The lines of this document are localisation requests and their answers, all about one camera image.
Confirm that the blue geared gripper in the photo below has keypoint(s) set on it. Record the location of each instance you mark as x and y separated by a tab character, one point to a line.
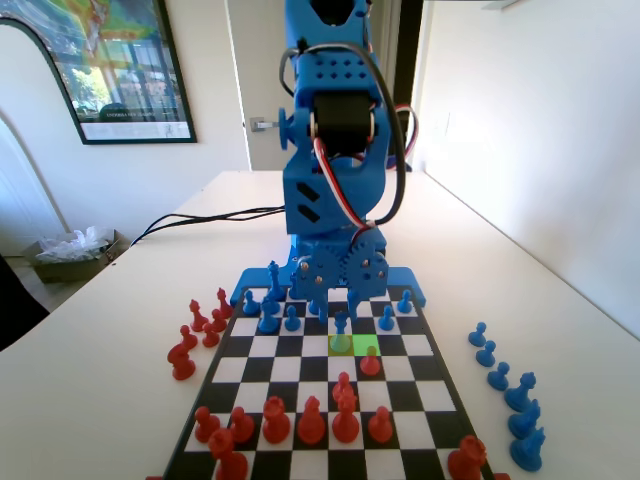
341	270

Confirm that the moved blue pawn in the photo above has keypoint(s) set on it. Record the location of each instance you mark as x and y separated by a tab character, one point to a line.
341	322

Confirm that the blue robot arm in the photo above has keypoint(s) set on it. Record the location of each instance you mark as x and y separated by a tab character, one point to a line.
330	75

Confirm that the blue chess rook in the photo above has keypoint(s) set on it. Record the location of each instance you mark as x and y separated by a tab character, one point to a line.
291	295

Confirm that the blue chess pawn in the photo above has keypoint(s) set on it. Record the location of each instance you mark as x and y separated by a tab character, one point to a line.
405	304
477	336
498	379
486	356
385	321
291	322
249	305

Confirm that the blue chess king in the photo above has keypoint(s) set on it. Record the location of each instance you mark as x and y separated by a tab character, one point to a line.
274	285

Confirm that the red chess pawn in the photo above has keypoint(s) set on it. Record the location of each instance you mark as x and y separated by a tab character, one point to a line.
206	427
241	427
210	337
381	427
218	322
343	384
187	339
369	364

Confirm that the red chess bishop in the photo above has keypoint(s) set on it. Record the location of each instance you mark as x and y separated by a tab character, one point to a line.
222	306
198	319
311	425

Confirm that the red chess king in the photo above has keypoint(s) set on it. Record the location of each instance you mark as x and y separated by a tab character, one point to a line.
346	422

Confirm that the red chess queen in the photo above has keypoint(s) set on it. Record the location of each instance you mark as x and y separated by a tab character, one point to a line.
276	425

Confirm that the red chess knight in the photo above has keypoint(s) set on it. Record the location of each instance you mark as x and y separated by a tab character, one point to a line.
181	365

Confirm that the red chess rook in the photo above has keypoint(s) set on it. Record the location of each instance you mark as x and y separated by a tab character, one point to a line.
227	457
467	460

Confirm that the blue chess knight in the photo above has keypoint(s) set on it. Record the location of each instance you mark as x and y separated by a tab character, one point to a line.
524	424
528	452

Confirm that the black and white chessboard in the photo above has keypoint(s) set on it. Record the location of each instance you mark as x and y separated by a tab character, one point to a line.
415	400

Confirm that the clear plastic bag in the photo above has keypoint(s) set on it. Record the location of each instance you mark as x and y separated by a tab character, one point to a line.
70	245

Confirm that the cardboard box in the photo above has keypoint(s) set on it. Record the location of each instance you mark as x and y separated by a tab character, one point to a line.
65	270

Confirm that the framed poster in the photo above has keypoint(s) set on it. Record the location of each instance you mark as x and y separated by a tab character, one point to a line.
130	75

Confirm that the person in dark clothing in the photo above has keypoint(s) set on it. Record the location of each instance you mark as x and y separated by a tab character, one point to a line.
15	310

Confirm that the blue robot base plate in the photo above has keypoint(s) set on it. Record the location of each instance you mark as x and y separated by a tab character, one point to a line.
255	280

